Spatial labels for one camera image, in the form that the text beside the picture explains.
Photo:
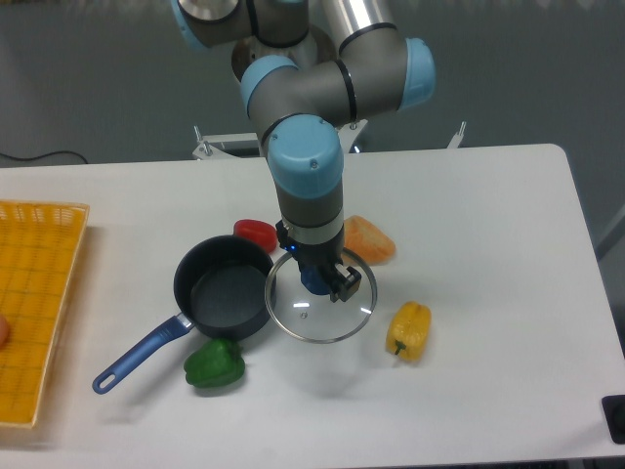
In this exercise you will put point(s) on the dark saucepan blue handle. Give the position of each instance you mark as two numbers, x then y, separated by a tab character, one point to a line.
219	287

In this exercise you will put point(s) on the black device at table corner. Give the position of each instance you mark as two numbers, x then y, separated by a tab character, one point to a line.
614	413

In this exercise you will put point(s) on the glass lid blue knob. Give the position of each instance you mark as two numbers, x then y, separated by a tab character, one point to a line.
315	318

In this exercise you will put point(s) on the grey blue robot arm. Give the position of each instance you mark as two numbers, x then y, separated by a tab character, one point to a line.
297	103

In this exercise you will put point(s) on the yellow bell pepper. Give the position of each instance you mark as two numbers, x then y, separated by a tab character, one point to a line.
408	332

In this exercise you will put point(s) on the green bell pepper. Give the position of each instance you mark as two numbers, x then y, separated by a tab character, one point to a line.
217	363

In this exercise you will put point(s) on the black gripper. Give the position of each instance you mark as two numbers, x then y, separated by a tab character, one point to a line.
320	243

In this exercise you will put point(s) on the red bell pepper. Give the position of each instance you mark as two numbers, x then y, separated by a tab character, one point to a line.
258	232

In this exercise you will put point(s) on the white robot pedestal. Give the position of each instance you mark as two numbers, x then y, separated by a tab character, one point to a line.
316	48

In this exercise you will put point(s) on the yellow woven basket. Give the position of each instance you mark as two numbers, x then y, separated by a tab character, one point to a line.
40	245

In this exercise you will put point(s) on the white metal mounting frame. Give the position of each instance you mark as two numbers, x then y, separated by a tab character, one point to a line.
355	138

